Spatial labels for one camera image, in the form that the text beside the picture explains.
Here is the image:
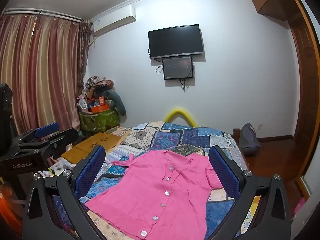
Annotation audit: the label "wooden folding board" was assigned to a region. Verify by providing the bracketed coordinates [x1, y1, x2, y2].
[61, 132, 123, 167]

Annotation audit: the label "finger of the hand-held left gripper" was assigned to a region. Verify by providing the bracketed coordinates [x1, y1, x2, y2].
[19, 128, 79, 156]
[10, 122, 60, 147]

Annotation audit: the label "pink buttoned shirt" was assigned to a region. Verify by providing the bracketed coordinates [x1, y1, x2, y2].
[85, 150, 223, 240]

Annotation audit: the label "grey bag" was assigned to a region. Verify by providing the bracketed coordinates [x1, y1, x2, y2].
[239, 123, 261, 157]

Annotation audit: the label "wooden door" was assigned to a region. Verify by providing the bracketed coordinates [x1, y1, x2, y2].
[282, 0, 320, 180]

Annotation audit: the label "orange box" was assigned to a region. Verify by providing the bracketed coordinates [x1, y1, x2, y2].
[90, 104, 110, 114]

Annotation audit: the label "grey plush pillow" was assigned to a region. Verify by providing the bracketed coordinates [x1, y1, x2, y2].
[106, 89, 127, 117]

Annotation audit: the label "small wall monitor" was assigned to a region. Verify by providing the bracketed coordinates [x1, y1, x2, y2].
[162, 56, 195, 80]

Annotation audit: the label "black wall television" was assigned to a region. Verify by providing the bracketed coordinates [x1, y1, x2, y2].
[148, 24, 204, 60]

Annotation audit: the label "pink striped curtain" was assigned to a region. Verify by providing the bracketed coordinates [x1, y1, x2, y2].
[0, 14, 87, 137]

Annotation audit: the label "white curtain rail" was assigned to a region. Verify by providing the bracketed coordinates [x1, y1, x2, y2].
[1, 8, 83, 22]

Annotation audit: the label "green patterned bag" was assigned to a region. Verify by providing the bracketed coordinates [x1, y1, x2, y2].
[79, 109, 121, 132]

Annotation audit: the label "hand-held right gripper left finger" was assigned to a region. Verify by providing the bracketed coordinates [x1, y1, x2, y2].
[22, 145, 107, 240]

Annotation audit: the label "yellow foam arch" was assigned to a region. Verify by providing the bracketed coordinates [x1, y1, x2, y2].
[163, 108, 198, 127]

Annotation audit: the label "patchwork printed blanket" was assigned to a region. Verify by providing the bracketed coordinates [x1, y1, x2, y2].
[51, 121, 262, 240]

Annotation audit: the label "white air conditioner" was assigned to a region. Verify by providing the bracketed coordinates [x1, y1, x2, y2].
[90, 5, 137, 39]

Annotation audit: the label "papers on floor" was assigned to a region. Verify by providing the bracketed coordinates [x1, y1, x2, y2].
[37, 159, 76, 178]

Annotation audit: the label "pile of patterned clothes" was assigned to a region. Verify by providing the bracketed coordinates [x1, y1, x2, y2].
[84, 75, 115, 98]

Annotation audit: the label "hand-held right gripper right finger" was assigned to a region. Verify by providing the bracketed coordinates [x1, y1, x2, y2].
[208, 145, 293, 240]

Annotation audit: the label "orange plastic bag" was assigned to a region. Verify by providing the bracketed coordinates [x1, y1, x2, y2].
[0, 177, 23, 232]

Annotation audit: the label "brown patterned curtain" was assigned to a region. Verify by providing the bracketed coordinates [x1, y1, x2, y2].
[76, 19, 92, 100]

